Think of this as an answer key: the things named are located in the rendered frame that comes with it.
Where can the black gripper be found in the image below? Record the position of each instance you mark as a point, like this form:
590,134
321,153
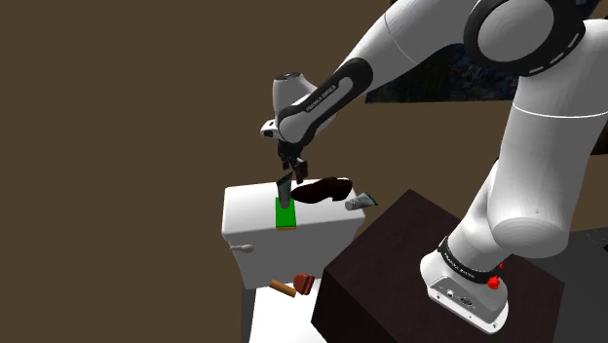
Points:
289,151

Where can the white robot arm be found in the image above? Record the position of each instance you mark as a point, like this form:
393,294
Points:
541,156

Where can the dark grey upright tube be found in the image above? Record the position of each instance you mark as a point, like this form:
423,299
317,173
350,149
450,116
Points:
285,192

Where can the dark brown shoe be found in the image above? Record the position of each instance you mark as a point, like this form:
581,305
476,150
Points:
320,190

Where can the green sponge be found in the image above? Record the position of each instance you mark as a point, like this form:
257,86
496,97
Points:
285,217

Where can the grey tube with teal end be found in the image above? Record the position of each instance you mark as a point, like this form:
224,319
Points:
358,203

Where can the dark brown robot stand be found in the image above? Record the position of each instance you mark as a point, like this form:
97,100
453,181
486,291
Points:
380,285

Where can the dark wall picture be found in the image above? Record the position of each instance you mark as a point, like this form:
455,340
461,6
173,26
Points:
441,80

